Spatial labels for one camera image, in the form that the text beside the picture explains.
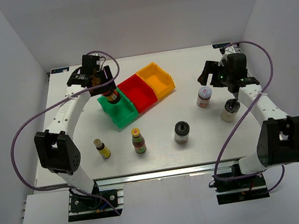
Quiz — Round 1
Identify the black lid white powder jar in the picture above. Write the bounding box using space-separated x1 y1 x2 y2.
220 98 241 122

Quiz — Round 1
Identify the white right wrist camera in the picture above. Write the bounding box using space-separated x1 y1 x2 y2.
218 45 240 66

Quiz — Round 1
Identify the red plastic bin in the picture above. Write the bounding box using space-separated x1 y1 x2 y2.
118 74 158 114

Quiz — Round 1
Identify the yellow plastic bin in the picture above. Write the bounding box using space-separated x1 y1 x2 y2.
136 62 175 101

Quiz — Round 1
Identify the aluminium front rail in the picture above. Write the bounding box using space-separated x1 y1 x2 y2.
37 155 258 197

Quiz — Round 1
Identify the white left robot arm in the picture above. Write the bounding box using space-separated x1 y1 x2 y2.
34 50 120 209

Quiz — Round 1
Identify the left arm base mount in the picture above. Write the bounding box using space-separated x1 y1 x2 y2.
68 185 124 222

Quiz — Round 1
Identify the left blue corner label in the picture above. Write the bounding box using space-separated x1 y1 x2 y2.
50 67 70 74

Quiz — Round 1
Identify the small yellow label bottle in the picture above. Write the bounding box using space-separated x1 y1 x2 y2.
93 138 111 159

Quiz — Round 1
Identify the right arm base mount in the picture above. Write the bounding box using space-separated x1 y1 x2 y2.
208 174 270 205

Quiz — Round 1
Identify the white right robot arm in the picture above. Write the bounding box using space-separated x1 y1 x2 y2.
198 53 299 188

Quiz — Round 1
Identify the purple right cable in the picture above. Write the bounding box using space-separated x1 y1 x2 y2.
195 38 291 200

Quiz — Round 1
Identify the red cap dark sauce jar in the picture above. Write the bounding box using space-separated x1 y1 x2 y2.
102 89 121 104

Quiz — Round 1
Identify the right blue corner label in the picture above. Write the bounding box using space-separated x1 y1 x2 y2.
212 42 230 49

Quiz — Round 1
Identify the black lid spice jar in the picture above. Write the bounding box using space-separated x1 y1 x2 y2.
174 121 190 144

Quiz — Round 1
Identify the yellow cap sauce bottle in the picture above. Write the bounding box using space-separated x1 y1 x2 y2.
131 128 147 154

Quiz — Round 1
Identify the blue corner label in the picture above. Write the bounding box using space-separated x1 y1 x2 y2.
212 42 230 49
50 67 70 74

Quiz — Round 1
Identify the green plastic bin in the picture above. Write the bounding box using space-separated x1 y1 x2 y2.
97 88 139 129

